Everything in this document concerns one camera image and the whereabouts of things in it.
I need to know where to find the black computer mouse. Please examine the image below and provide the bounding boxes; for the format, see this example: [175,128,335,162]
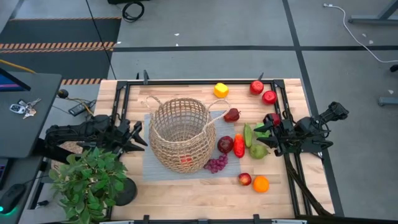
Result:
[0,183,27,215]

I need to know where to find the black coiled cable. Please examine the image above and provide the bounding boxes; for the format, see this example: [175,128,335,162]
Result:
[121,1,146,24]

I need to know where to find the yellow bell pepper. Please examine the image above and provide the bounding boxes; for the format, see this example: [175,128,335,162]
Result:
[213,82,229,99]

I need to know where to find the long red pepper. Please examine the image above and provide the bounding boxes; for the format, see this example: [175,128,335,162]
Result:
[233,133,246,159]

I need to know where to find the small red yellow apple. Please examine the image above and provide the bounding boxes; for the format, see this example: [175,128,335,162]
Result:
[238,172,252,187]

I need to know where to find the grey furniture foot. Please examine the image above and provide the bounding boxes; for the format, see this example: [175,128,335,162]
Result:
[377,96,398,108]

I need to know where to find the grey woven placemat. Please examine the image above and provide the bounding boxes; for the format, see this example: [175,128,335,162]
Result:
[142,110,242,182]

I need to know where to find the white floor cable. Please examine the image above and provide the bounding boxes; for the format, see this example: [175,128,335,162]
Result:
[322,2,398,64]

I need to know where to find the woven straw basket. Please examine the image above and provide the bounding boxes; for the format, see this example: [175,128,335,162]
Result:
[141,95,233,174]

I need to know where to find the grey table leg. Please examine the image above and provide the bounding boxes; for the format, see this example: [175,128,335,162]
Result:
[347,0,398,26]

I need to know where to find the black hazard striped floor mat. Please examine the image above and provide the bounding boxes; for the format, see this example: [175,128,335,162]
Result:
[0,17,123,86]

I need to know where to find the green pear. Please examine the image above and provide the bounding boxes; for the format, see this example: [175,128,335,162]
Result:
[249,143,271,160]

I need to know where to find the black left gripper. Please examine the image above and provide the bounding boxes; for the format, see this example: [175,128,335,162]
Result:
[113,118,148,153]

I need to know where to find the green cucumber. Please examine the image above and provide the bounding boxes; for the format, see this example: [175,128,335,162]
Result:
[243,122,254,149]

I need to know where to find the black power adapter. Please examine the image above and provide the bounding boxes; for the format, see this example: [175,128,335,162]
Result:
[68,100,97,118]

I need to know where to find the computer monitor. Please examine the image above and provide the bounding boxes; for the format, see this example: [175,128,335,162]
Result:
[0,67,32,93]

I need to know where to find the yellow cable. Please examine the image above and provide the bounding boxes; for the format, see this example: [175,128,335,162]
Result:
[0,58,37,75]

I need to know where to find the orange red tomato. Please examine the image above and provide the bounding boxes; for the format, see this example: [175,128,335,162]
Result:
[179,154,194,166]

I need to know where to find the green leafy plant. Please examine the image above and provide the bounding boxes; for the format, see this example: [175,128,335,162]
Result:
[48,146,128,224]

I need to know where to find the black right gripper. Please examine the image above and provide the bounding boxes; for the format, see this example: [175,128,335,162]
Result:
[254,113,296,156]

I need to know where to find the orange fruit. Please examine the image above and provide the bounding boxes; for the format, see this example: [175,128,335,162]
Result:
[252,175,271,194]

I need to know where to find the black plant pot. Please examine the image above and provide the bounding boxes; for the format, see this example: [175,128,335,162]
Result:
[113,177,139,207]

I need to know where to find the tan woven round object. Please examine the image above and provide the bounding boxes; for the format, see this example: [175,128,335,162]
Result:
[50,141,84,170]

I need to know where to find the dark red apple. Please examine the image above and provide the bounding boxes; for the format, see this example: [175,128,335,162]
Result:
[217,136,234,155]

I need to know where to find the green apple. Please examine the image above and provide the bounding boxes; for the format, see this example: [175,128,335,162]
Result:
[254,123,271,139]

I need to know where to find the purple grape bunch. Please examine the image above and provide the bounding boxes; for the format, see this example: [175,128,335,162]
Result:
[203,153,229,174]

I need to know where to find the backlit keyboard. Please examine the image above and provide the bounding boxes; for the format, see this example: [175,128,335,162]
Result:
[0,157,9,190]

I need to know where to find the dark grey desk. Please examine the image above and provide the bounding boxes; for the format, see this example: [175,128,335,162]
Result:
[0,72,63,159]

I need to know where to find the black car key fob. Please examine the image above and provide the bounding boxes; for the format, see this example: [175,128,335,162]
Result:
[9,103,26,114]

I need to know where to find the black cable conduit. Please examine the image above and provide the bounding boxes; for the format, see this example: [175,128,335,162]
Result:
[284,154,332,217]

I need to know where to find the black metal table frame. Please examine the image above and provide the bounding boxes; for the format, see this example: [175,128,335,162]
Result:
[110,79,335,224]

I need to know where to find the silver key bunch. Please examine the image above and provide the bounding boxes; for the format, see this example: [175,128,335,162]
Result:
[17,98,42,120]

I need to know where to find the grey low desk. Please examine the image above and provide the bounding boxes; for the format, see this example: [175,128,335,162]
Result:
[0,155,44,224]

